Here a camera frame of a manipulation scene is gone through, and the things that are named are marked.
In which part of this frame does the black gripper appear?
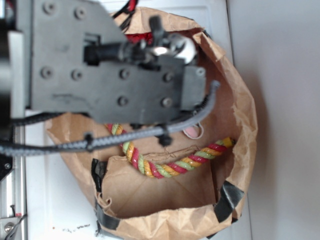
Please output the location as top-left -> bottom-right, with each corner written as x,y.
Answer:
15,0 -> 206,125

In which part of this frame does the pink plush toy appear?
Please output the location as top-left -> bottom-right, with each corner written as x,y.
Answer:
183,122 -> 204,140

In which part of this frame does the brown paper bag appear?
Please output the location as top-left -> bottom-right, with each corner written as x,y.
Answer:
61,7 -> 258,240

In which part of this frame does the aluminium extrusion frame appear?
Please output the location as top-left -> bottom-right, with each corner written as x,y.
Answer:
0,28 -> 28,240

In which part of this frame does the red wire bundle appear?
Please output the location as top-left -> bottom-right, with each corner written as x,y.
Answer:
110,0 -> 140,31

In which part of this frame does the red green yellow rope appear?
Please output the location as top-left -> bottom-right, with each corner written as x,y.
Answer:
104,123 -> 236,180

